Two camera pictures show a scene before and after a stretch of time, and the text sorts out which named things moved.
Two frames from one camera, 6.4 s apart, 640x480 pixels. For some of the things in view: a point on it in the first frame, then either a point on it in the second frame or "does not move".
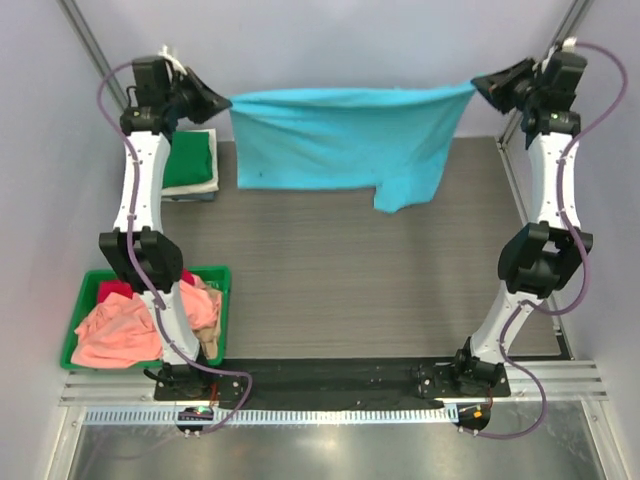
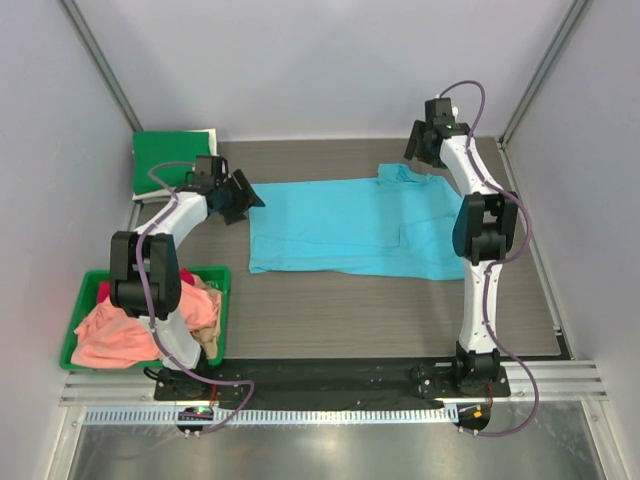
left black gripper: x=210 y=102 to x=245 y=197
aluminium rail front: x=565 y=381 does not move
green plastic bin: x=87 y=294 does not move
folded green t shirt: x=189 y=158 does not move
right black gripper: x=497 y=87 to x=413 y=148
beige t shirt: x=209 y=337 does not move
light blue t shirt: x=394 y=141 to x=406 y=223
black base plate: x=311 y=383 does not move
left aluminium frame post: x=78 y=22 does not move
